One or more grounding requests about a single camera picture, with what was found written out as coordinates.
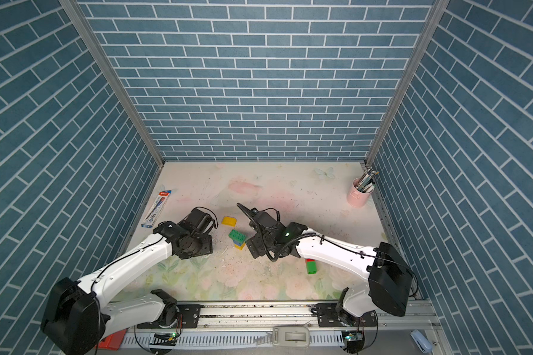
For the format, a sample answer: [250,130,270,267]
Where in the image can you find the green long lego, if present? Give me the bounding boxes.
[228,229,247,246]

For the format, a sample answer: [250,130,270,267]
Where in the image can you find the green small square lego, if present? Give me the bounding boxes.
[306,262,318,275]

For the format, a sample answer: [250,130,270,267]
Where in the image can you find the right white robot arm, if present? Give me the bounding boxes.
[237,203,415,326]

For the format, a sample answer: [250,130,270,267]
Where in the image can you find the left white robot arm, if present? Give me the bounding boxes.
[40,206,219,354]

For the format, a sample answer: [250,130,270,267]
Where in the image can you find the yellow curved lego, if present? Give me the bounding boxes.
[221,216,237,227]

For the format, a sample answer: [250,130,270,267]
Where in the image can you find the pen package box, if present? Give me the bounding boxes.
[141,190,172,229]

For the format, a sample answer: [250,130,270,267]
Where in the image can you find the pink pen cup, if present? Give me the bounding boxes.
[346,177,375,208]

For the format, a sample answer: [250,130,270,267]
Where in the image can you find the pens in cup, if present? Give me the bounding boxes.
[354,167,379,193]

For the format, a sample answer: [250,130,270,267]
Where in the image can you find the light blue object corner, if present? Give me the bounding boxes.
[410,330,434,354]

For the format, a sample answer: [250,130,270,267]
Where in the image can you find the grey clamp handle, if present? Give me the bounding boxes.
[254,325,311,348]

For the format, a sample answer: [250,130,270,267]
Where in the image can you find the red tool on rail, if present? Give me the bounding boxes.
[97,329,127,351]

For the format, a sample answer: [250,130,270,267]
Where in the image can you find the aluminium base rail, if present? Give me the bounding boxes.
[119,301,447,354]

